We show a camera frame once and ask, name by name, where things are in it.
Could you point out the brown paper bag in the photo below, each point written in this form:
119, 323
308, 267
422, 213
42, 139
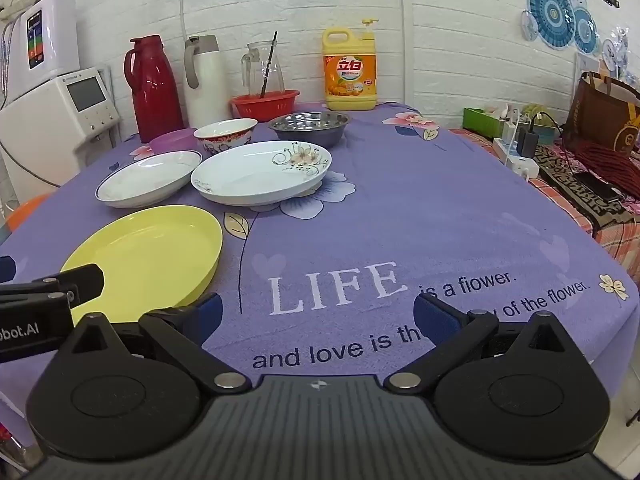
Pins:
595, 115

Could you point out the white appliance with screen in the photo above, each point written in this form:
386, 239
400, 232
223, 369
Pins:
45, 120

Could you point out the white plate with blue rim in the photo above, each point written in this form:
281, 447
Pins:
145, 177

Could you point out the glass pitcher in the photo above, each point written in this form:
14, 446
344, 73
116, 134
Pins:
252, 70

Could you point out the black stirring stick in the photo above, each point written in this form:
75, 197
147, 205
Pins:
268, 62

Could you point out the stainless steel bowl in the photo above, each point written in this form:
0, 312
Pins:
310, 135

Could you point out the dark patterned cloth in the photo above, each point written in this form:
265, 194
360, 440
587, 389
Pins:
565, 180

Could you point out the red knitted cloth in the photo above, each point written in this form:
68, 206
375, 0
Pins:
615, 165

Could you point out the purple plastic bowl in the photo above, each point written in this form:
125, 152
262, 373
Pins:
170, 141

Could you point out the yellow dish soap bottle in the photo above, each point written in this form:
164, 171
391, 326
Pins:
350, 75

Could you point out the red thermos jug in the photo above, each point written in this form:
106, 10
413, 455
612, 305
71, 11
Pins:
155, 95

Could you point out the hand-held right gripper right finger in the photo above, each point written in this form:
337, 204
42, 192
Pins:
430, 316

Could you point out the yellow plate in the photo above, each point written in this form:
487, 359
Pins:
150, 250

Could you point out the large blue paper fan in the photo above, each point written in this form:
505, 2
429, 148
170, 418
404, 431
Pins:
550, 10

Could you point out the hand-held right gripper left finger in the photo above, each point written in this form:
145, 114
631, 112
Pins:
210, 312

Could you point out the small blue paper fan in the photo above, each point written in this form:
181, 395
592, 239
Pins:
585, 30

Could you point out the red patterned ceramic bowl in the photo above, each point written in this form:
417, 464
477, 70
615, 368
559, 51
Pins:
225, 143

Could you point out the red plastic strainer basket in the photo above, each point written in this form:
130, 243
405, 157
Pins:
265, 109

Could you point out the white power strip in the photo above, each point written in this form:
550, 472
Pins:
515, 164

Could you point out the white floral plate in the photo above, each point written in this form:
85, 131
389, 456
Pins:
250, 175

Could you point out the green box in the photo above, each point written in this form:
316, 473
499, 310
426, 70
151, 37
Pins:
475, 120

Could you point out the white thermos jug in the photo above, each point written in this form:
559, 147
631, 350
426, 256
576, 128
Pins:
210, 90

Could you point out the black phone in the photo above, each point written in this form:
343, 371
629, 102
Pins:
597, 187

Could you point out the orange stool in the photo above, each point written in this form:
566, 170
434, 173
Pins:
25, 212

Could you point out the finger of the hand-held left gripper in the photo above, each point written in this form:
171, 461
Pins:
82, 280
5, 267

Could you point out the black charger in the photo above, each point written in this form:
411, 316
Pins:
525, 142

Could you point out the white wall water purifier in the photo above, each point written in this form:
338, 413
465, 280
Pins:
55, 35

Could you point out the purple floral tablecloth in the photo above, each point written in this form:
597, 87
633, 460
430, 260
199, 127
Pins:
400, 210

